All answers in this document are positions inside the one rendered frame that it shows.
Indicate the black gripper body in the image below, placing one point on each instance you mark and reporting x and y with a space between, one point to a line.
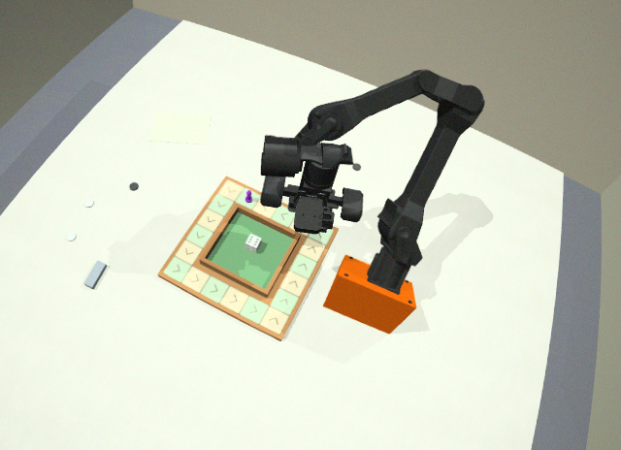
351 202

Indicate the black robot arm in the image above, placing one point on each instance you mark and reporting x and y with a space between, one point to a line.
400 221

